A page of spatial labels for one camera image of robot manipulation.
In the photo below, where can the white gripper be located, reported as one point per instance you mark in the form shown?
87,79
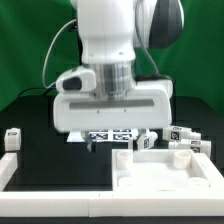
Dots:
145,106

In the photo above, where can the white square tabletop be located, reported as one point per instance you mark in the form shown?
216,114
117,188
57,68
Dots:
163,170

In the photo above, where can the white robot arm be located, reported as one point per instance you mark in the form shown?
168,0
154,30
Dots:
102,92

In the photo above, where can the white marker sheet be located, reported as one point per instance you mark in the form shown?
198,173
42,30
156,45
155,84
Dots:
117,135

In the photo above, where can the white U-shaped fence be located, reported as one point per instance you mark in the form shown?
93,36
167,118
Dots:
104,203

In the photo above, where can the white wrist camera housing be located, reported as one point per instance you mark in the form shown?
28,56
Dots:
79,79

